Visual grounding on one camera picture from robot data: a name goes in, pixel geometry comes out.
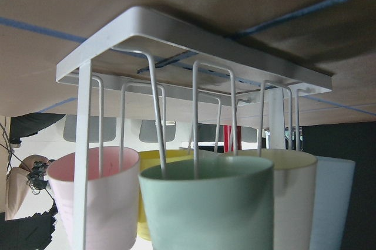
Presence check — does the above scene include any blue cup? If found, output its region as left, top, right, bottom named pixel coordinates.
left=310, top=156, right=355, bottom=249

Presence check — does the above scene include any white wire cup rack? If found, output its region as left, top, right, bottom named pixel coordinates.
left=56, top=6, right=333, bottom=249

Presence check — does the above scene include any red cylinder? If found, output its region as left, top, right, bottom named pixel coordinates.
left=223, top=125, right=241, bottom=153

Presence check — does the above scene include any green cup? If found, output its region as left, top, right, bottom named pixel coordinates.
left=139, top=156, right=274, bottom=249

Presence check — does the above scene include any yellow cup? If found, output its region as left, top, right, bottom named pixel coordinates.
left=137, top=150, right=193, bottom=241

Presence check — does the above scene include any pink cup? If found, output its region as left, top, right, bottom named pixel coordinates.
left=47, top=146, right=140, bottom=249

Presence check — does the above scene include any beige cup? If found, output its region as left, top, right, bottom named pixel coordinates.
left=226, top=148, right=318, bottom=250

